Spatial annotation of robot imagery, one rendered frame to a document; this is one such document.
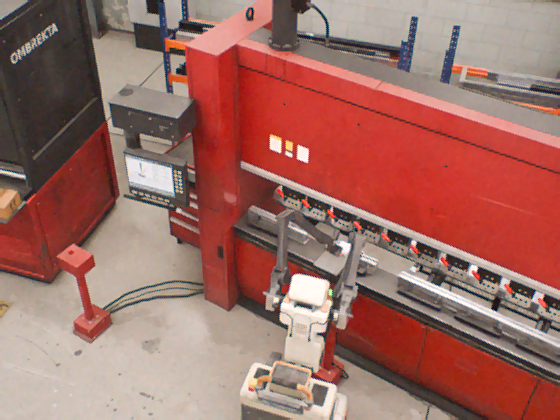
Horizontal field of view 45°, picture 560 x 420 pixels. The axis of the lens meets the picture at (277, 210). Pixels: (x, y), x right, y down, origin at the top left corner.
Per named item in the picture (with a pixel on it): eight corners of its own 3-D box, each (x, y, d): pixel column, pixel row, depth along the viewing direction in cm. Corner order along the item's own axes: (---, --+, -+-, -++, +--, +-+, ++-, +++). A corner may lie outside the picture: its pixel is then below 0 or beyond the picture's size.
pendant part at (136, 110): (123, 204, 486) (105, 101, 431) (140, 184, 504) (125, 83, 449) (187, 222, 473) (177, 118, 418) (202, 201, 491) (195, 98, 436)
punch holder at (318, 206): (305, 214, 470) (306, 195, 459) (312, 207, 475) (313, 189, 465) (324, 222, 464) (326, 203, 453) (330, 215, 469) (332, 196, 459)
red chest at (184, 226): (170, 245, 614) (159, 155, 549) (204, 215, 647) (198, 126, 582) (215, 267, 594) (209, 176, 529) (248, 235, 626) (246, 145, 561)
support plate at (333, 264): (313, 265, 458) (313, 264, 458) (332, 243, 475) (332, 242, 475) (336, 276, 451) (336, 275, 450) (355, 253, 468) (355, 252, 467)
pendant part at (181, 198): (128, 193, 473) (122, 151, 450) (137, 183, 482) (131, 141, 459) (187, 209, 462) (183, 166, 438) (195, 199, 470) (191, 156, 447)
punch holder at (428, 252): (412, 259, 438) (416, 240, 427) (417, 252, 443) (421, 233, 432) (434, 269, 431) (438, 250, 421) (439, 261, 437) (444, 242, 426)
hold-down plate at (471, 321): (453, 318, 440) (454, 315, 438) (457, 313, 444) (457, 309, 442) (499, 338, 428) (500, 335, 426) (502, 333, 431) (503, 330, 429)
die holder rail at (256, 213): (248, 219, 511) (247, 209, 505) (252, 214, 515) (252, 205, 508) (305, 244, 490) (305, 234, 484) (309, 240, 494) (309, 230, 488)
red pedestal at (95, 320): (71, 332, 537) (51, 256, 483) (94, 312, 553) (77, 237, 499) (90, 343, 529) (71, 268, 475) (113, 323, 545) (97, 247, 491)
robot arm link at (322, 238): (281, 217, 419) (294, 218, 412) (284, 209, 421) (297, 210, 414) (320, 244, 448) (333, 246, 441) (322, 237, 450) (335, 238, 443)
